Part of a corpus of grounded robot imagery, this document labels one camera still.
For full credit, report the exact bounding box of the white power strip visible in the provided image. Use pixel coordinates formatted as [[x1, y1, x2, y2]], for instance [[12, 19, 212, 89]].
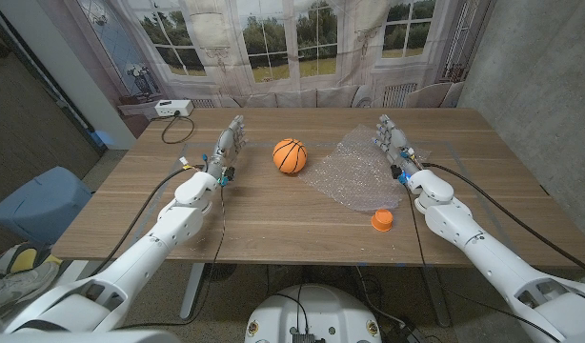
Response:
[[153, 98, 195, 118]]

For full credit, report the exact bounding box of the thin black left wrist cable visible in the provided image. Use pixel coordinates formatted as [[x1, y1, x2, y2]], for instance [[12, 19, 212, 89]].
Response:
[[115, 183, 227, 331]]

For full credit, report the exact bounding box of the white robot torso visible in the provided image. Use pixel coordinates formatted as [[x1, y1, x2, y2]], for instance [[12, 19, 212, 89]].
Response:
[[243, 283, 383, 343]]

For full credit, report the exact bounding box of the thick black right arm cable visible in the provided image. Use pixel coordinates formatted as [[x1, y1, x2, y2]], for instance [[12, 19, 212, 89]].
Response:
[[420, 162, 585, 278]]

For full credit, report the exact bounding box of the printed window backdrop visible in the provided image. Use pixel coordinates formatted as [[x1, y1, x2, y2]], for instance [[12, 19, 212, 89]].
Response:
[[34, 0, 496, 139]]

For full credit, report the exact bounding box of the black power strip cable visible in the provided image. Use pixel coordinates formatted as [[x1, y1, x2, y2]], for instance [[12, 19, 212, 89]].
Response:
[[160, 113, 196, 146]]

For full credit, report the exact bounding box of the white metal table leg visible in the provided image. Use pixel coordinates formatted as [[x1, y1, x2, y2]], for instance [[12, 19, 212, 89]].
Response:
[[179, 262, 206, 320], [420, 266, 452, 329]]

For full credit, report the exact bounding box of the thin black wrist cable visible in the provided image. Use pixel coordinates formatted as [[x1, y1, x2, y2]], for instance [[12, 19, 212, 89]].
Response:
[[115, 183, 227, 331], [404, 183, 563, 343]]

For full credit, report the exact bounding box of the yellow and black item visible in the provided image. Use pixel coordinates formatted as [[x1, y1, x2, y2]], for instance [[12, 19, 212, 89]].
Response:
[[4, 242, 64, 276]]

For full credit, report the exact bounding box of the small orange basketball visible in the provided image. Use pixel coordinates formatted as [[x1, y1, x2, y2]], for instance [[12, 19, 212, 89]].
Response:
[[272, 137, 309, 175]]

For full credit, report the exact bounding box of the blue chair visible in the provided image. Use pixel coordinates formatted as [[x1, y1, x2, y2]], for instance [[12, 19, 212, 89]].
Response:
[[0, 165, 93, 247]]

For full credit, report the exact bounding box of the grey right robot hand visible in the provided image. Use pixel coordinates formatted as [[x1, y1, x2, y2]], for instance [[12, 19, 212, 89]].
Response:
[[372, 113, 425, 180]]

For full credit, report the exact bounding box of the orange bottle cap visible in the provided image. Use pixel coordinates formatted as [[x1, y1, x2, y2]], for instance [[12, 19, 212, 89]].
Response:
[[371, 208, 394, 233]]

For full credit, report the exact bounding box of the clear bubble wrap sheet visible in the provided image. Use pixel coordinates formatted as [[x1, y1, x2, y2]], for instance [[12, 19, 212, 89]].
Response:
[[299, 124, 432, 212]]

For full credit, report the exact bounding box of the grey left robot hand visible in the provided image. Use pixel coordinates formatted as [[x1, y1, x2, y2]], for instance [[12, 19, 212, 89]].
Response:
[[206, 114, 248, 180]]

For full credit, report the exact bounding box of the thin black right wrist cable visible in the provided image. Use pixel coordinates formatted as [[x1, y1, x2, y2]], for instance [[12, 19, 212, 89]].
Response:
[[404, 183, 563, 343]]

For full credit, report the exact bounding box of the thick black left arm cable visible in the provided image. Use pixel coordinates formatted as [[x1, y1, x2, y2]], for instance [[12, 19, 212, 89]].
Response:
[[88, 164, 207, 278]]

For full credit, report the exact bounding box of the black metal frame rail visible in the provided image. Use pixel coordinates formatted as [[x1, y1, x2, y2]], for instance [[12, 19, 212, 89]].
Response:
[[0, 7, 108, 156]]

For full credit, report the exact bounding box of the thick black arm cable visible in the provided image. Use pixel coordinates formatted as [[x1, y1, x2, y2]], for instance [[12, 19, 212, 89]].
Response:
[[88, 164, 207, 278], [420, 162, 585, 278]]

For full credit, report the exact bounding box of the white grey sneaker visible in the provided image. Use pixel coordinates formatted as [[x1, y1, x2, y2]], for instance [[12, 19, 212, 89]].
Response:
[[0, 260, 61, 313]]

